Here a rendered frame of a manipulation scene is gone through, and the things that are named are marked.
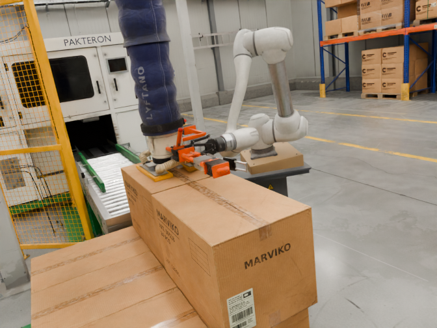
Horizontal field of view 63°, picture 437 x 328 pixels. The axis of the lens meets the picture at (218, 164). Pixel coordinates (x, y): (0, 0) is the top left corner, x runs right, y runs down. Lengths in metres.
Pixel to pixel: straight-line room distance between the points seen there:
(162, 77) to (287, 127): 0.89
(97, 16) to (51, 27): 1.28
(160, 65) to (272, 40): 0.61
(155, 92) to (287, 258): 1.01
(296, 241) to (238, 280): 0.25
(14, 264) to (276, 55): 2.44
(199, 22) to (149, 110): 10.61
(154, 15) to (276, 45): 0.66
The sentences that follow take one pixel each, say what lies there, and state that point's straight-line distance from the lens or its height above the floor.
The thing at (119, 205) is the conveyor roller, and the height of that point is 0.53.
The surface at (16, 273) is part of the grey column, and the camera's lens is 3.25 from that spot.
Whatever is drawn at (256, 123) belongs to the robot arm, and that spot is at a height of 1.05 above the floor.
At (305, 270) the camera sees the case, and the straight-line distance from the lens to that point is 1.38.
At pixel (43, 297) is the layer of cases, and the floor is 0.54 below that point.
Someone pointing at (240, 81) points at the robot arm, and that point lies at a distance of 1.97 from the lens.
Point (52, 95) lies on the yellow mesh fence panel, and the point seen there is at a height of 1.39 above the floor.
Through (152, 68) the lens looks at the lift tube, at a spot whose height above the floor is 1.48.
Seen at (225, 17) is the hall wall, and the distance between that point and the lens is 12.81.
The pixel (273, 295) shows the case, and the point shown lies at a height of 0.67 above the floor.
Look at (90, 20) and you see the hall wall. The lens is 11.38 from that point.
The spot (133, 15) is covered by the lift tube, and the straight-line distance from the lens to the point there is 1.81.
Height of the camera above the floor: 1.48
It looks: 16 degrees down
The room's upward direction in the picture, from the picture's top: 8 degrees counter-clockwise
